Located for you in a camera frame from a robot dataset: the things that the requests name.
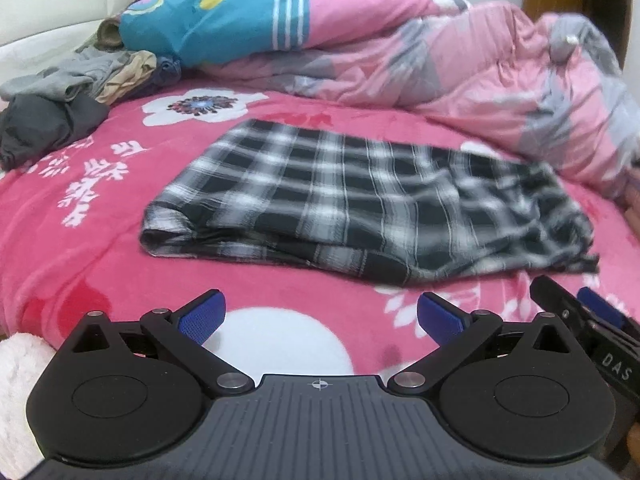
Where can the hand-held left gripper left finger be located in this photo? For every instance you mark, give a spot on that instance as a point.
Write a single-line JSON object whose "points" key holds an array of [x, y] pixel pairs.
{"points": [[202, 317]]}

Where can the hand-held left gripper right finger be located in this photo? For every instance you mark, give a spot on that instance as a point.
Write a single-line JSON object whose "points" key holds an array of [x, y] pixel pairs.
{"points": [[440, 317]]}

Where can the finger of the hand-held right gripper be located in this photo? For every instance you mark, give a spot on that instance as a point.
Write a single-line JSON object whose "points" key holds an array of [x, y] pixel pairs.
{"points": [[602, 307], [562, 302]]}

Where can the black white plaid garment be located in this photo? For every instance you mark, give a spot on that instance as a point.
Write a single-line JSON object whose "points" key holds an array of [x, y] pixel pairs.
{"points": [[325, 185]]}

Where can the pink floral bed sheet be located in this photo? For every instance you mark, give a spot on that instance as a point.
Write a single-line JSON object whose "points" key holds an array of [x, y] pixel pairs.
{"points": [[125, 260]]}

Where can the person's cream fleece jacket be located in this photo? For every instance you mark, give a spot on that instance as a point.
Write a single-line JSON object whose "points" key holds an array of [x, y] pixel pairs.
{"points": [[20, 390]]}

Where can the dark grey cloth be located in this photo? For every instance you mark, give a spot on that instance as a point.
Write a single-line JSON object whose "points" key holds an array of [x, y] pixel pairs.
{"points": [[45, 125]]}

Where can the navy cloth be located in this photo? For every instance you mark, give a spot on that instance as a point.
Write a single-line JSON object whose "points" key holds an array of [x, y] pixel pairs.
{"points": [[167, 70]]}

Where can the tan cloth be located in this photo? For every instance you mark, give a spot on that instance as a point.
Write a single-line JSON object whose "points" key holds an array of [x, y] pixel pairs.
{"points": [[130, 75]]}

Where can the pink grey blue quilt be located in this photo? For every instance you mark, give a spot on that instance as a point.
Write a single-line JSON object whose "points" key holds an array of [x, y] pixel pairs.
{"points": [[400, 35]]}

